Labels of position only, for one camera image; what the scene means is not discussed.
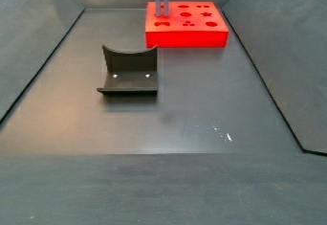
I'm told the red shape-sorter block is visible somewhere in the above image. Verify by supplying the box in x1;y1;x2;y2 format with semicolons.
144;1;228;48

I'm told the black curved holder stand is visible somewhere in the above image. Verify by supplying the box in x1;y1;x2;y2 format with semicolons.
97;46;159;95

